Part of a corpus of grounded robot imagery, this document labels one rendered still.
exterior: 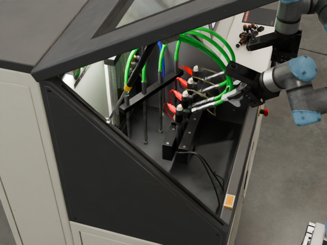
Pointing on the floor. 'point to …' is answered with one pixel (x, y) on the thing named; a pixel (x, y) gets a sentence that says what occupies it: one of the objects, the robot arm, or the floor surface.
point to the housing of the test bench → (30, 122)
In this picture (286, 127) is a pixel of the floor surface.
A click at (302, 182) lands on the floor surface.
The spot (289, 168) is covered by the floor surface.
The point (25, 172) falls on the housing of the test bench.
